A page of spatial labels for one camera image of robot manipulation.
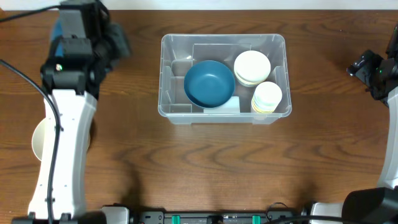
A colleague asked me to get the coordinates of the dark blue bowl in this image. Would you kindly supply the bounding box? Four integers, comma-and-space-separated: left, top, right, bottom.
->
183, 60, 236, 108
49, 19, 63, 57

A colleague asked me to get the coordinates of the cream large bowl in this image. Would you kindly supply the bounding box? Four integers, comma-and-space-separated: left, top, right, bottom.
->
31, 119, 91, 162

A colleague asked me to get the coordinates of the cream cup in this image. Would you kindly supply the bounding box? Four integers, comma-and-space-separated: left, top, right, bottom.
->
253, 82, 282, 108

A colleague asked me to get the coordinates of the white small bowl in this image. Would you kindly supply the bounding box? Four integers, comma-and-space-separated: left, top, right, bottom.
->
234, 50, 271, 82

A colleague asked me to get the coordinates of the yellow small bowl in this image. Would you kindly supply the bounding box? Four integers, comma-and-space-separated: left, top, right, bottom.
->
235, 74, 268, 87

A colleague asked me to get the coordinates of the light blue cup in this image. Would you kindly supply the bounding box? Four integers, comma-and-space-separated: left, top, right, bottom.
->
251, 97, 278, 113

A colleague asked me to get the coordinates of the yellow cup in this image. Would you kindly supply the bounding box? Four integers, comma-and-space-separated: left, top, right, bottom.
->
251, 105, 274, 114
251, 101, 275, 113

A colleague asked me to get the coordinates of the grey small bowl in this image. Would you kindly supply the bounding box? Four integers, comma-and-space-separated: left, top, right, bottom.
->
238, 80, 261, 88

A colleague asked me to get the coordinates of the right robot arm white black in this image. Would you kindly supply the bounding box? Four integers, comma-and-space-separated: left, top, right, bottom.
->
302, 27, 397, 223

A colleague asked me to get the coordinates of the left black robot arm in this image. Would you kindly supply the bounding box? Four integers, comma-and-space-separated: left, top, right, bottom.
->
13, 1, 131, 223

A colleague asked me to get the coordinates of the clear plastic storage container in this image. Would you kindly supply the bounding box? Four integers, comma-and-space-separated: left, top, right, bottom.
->
158, 34, 292, 124

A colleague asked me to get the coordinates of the black cable left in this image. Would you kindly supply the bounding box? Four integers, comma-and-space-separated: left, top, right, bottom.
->
0, 4, 63, 224

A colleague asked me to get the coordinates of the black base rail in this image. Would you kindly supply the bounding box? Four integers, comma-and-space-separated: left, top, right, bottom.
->
129, 209, 298, 224

